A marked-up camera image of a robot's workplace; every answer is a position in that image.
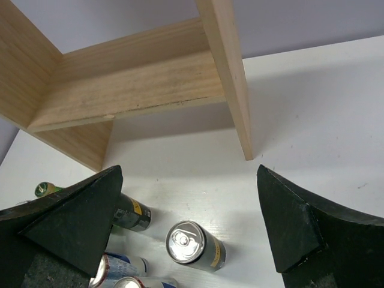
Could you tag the red bull can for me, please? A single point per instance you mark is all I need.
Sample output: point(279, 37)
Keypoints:
point(146, 282)
point(114, 267)

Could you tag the wooden two-tier shelf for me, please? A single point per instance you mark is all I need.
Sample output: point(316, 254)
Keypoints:
point(71, 100)

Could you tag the green Perrier bottle red label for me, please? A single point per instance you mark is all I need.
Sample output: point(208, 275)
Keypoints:
point(46, 188)

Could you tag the Red Bull can left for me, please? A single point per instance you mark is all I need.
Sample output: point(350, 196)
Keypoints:
point(114, 267)

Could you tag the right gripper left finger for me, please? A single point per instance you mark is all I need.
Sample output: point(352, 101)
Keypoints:
point(58, 240)

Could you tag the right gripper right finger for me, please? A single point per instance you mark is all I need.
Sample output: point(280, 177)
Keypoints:
point(316, 242)

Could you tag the black can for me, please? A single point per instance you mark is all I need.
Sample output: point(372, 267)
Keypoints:
point(131, 214)
point(189, 244)

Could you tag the Red Bull can right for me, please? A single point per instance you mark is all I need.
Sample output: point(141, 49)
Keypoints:
point(146, 282)

